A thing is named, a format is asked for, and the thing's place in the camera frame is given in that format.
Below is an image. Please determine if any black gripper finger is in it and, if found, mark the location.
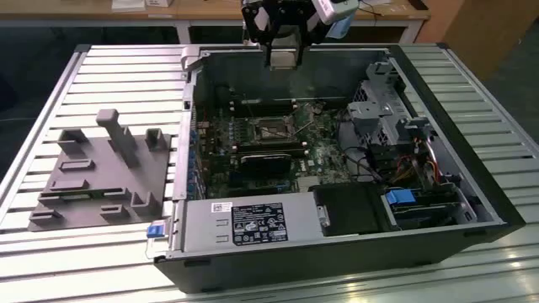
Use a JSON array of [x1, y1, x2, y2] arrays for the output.
[[260, 37, 276, 69], [294, 29, 312, 70]]

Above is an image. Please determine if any silver CPU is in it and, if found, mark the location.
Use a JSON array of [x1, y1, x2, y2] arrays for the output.
[[268, 47, 302, 71]]

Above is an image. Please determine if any CPU socket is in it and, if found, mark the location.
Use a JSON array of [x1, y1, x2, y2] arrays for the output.
[[248, 116, 299, 145]]

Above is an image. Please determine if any pale blue teach pendant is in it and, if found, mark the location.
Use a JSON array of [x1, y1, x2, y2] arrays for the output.
[[327, 14, 354, 39]]

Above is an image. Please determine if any grey metal drive cage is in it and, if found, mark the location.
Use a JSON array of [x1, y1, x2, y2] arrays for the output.
[[346, 61, 432, 148]]

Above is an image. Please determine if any green motherboard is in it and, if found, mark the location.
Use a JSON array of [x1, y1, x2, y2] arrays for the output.
[[191, 94, 355, 200]]

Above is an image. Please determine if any black graphics card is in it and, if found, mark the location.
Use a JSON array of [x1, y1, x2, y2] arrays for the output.
[[239, 152, 294, 177]]

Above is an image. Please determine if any silver chipset heatsink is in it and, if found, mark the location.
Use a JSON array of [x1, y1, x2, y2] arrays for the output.
[[296, 175, 324, 187]]

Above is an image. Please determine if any wooden cabinet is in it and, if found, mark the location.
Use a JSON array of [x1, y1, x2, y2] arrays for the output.
[[415, 0, 539, 83]]

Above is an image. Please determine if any wooden desk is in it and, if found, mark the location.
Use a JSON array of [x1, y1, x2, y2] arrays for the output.
[[0, 0, 432, 45]]

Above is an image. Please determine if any black disk bay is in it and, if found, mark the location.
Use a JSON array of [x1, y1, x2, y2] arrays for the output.
[[310, 182, 387, 237]]

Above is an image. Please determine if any hard disk in blue carrier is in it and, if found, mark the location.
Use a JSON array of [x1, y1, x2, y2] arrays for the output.
[[380, 186, 479, 231]]

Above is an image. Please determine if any grey power supply with label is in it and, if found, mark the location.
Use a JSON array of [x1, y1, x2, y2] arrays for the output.
[[165, 197, 328, 253]]

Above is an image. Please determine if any grey parts rack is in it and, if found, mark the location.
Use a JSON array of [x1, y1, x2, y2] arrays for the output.
[[25, 108, 175, 234]]

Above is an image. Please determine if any blue plastic latch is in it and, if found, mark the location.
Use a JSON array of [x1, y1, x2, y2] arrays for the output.
[[145, 221, 167, 240]]

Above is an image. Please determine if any black PC case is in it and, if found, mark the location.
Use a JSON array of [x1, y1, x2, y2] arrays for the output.
[[152, 42, 528, 294]]

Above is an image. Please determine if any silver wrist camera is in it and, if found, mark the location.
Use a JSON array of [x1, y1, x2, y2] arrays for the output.
[[312, 0, 360, 25]]

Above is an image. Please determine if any grey case bracket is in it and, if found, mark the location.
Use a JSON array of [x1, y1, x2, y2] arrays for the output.
[[179, 44, 211, 73]]

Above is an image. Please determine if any black cable bundle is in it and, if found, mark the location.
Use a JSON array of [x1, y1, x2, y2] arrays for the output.
[[342, 143, 400, 186]]

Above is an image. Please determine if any yellow red wire bundle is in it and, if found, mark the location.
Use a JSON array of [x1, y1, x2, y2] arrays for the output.
[[390, 153, 446, 187]]

